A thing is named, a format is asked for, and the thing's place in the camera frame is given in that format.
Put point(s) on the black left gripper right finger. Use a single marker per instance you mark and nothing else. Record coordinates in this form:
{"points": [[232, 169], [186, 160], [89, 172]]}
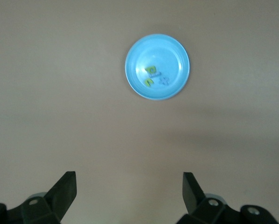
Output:
{"points": [[207, 210]]}

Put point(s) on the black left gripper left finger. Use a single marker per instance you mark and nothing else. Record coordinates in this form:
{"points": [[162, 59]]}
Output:
{"points": [[50, 207]]}

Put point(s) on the blue letter x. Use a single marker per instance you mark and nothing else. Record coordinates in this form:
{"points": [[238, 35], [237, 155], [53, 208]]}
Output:
{"points": [[164, 81]]}

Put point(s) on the green letter u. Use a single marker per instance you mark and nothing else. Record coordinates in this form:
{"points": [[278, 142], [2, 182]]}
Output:
{"points": [[149, 82]]}

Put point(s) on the green letter p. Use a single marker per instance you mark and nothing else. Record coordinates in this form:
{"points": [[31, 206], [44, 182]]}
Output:
{"points": [[151, 69]]}

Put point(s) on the brown table cover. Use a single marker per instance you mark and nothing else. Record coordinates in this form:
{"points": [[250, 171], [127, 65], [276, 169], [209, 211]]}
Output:
{"points": [[59, 93]]}

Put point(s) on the blue plate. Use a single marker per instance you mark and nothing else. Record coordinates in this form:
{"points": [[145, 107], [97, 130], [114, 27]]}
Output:
{"points": [[158, 51]]}

